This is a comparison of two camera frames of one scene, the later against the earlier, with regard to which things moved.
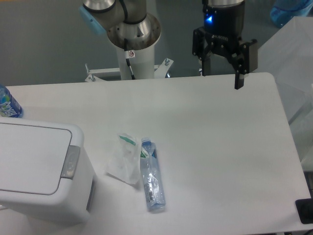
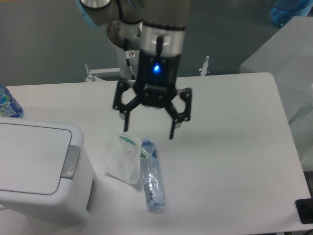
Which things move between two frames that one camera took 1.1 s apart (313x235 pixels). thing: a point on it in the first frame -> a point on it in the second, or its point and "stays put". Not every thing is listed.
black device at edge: x=304 y=207 stays put
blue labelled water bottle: x=9 y=106 stays put
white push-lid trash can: x=45 y=172 stays put
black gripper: x=223 y=31 -> x=158 y=78
